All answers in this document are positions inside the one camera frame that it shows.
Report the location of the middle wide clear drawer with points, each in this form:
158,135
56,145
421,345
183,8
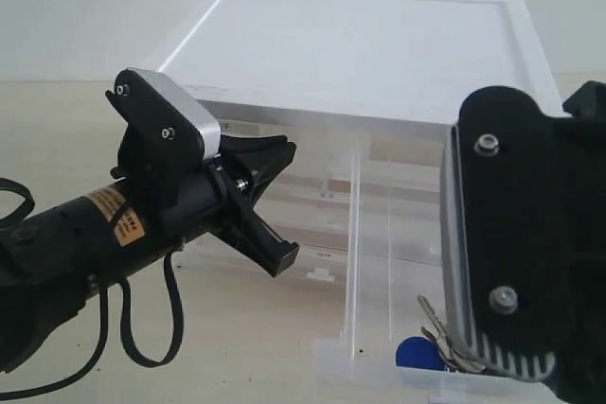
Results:
303,229

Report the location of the white translucent drawer cabinet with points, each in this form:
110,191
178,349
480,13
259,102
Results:
342,76

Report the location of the bottom wide clear drawer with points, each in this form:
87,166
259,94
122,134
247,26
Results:
313,262

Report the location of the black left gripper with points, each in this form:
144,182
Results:
171,184

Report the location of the wide clear drawer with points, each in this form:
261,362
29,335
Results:
303,229
313,262

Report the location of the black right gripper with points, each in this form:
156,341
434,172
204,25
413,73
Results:
575,325

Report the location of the bunch of keys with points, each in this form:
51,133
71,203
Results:
434,350

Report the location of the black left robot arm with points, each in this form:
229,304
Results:
54,262

